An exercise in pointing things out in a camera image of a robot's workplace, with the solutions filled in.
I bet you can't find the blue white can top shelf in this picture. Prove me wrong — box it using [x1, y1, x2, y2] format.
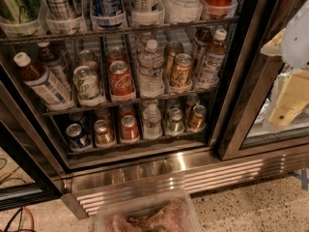
[92, 0, 123, 28]

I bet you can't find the tea bottle right rear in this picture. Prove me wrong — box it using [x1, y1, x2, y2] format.
[192, 26, 213, 74]

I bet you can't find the tea bottle right front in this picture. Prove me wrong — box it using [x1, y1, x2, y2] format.
[197, 28, 227, 88]

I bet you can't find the small water bottle bottom shelf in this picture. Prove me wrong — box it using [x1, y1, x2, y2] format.
[143, 103, 162, 139]

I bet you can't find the water bottle middle shelf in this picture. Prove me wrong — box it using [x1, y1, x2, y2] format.
[138, 40, 164, 98]

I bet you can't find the rear orange can middle shelf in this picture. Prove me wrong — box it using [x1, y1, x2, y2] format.
[164, 41, 184, 77]

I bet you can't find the tea bottle left front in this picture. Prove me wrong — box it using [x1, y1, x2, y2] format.
[14, 52, 70, 105]

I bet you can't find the fridge glass door right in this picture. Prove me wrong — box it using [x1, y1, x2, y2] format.
[216, 0, 308, 160]

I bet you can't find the tea bottle left rear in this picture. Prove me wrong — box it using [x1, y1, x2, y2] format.
[38, 42, 71, 92]

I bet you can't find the gold can bottom shelf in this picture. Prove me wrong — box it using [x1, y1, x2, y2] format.
[94, 120, 115, 146]

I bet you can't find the red coke can bottom shelf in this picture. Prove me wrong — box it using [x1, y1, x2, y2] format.
[121, 115, 140, 143]

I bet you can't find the red coke can middle shelf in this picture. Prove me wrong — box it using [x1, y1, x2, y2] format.
[108, 61, 133, 96]

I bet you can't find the steel fridge bottom grille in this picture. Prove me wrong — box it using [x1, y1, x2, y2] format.
[61, 144, 309, 219]

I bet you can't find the green can top left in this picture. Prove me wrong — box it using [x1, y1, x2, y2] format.
[0, 0, 41, 24]

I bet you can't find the silver can top shelf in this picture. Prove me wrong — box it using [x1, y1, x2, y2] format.
[45, 0, 82, 20]

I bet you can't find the clear plastic food container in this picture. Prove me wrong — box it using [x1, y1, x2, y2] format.
[95, 188, 202, 232]

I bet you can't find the blue pepsi can bottom shelf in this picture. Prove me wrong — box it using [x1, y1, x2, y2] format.
[66, 123, 91, 152]

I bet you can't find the orange can shelf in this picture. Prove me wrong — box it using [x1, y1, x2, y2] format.
[170, 53, 193, 87]
[164, 41, 184, 77]

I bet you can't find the rear red can middle shelf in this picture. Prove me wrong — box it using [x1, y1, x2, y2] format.
[106, 46, 127, 65]

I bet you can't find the rear silver can middle shelf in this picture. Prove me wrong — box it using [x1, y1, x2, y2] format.
[77, 49, 99, 73]

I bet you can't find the water bottle top shelf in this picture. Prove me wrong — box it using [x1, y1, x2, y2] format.
[161, 0, 203, 24]

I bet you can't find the green silver can bottom shelf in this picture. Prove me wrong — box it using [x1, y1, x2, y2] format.
[166, 108, 184, 135]

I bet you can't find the tea bottle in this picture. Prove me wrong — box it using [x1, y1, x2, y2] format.
[14, 52, 70, 105]
[197, 28, 227, 88]
[38, 42, 71, 92]
[192, 26, 213, 74]

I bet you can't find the red can behind coke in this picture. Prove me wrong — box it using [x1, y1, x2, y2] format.
[119, 104, 136, 118]

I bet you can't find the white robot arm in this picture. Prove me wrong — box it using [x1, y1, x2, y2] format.
[260, 0, 309, 132]

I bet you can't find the orange cable on floor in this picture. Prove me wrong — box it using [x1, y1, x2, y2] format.
[2, 206, 36, 232]

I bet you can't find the orange can bottom right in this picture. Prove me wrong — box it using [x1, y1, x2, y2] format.
[187, 104, 207, 131]

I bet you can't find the green white can middle shelf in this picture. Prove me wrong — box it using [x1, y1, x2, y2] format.
[73, 66, 100, 101]

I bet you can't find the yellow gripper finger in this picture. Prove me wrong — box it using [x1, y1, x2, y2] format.
[268, 69, 309, 128]
[260, 28, 286, 57]

